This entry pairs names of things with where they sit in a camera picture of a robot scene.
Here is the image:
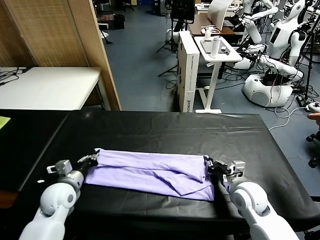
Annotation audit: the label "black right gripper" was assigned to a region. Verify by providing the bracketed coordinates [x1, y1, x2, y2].
[204, 156, 235, 177]

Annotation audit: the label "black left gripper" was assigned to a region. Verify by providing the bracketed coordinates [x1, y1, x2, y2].
[74, 154, 100, 175]

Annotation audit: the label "purple printed T-shirt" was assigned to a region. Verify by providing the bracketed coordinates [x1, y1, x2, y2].
[84, 147, 216, 202]

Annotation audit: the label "small white rounded robot base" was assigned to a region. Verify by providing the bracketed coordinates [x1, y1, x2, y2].
[166, 28, 181, 42]

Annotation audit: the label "bystander bare hand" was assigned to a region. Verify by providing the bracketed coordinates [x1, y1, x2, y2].
[307, 112, 320, 126]

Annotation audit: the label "black side table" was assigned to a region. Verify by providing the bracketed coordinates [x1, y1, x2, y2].
[0, 109, 72, 192]

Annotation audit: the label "white rectangular table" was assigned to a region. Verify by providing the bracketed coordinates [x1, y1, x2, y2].
[0, 66, 111, 112]

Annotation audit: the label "white standing desk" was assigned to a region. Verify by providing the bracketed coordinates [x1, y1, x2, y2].
[193, 36, 244, 115]

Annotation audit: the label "yellow-green cloth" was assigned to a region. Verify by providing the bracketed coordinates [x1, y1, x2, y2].
[0, 116, 12, 131]

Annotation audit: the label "tall white cardboard box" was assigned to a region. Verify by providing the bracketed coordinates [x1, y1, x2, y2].
[176, 30, 201, 114]

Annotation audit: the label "black office chair base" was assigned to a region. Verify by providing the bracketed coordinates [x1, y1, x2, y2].
[306, 124, 320, 169]

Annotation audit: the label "black tripod stand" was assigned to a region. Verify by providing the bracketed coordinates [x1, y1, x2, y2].
[157, 63, 179, 77]
[297, 17, 320, 101]
[156, 18, 186, 54]

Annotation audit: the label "white water bottle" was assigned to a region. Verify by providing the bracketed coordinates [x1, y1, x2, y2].
[211, 35, 222, 59]

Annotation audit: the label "grey tablet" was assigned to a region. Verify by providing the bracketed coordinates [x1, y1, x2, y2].
[199, 39, 214, 55]

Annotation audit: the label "wooden partition screen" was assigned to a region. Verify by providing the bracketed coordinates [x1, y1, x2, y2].
[0, 0, 123, 112]

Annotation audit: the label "white desk gadget stand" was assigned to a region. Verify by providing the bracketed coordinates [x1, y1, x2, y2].
[200, 25, 221, 40]

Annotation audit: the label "white humanoid robot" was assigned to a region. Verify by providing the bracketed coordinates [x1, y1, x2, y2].
[241, 0, 311, 108]

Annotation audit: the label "brown wooden desk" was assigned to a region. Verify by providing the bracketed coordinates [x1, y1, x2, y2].
[187, 13, 245, 37]

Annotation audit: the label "black trash bin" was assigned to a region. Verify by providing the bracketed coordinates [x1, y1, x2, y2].
[113, 13, 126, 30]

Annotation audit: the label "white curved panel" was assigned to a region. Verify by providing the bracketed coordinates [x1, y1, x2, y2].
[207, 0, 232, 31]

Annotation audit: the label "black monitor panel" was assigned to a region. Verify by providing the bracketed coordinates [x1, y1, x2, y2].
[171, 0, 196, 25]

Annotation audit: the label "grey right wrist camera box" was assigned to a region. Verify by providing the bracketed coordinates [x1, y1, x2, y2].
[228, 160, 247, 177]

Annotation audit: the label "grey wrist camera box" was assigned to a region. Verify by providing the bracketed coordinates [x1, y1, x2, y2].
[46, 159, 74, 176]
[228, 160, 247, 177]

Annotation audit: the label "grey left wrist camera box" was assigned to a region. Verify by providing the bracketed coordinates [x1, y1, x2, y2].
[46, 159, 74, 176]

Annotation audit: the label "white floor cable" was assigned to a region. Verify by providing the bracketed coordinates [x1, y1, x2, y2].
[268, 106, 311, 131]

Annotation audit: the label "black cables on white table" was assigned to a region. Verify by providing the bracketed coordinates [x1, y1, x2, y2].
[0, 66, 33, 87]

